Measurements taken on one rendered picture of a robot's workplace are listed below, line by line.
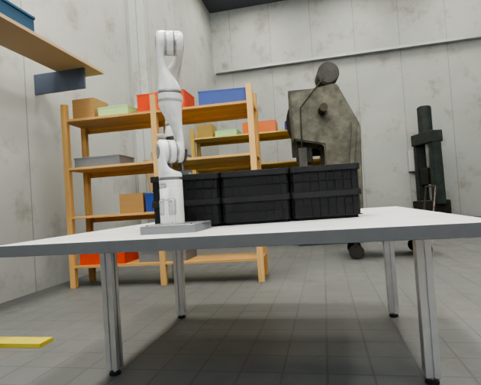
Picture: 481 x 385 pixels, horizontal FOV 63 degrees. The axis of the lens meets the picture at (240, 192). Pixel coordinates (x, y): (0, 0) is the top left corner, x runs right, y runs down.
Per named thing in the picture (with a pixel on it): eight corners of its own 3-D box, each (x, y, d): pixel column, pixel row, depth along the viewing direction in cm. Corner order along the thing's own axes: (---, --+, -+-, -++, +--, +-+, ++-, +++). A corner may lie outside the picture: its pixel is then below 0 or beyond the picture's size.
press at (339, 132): (363, 236, 740) (351, 75, 747) (372, 244, 610) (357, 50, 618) (282, 240, 771) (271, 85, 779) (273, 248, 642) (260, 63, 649)
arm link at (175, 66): (182, 78, 176) (163, 77, 174) (183, 26, 153) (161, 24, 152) (183, 92, 171) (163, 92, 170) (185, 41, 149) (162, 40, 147)
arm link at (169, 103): (185, 92, 153) (161, 91, 149) (187, 162, 154) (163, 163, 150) (178, 96, 161) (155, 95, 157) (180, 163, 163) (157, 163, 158)
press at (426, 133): (443, 218, 1039) (434, 108, 1046) (455, 221, 946) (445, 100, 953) (412, 220, 1055) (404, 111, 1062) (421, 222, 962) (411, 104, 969)
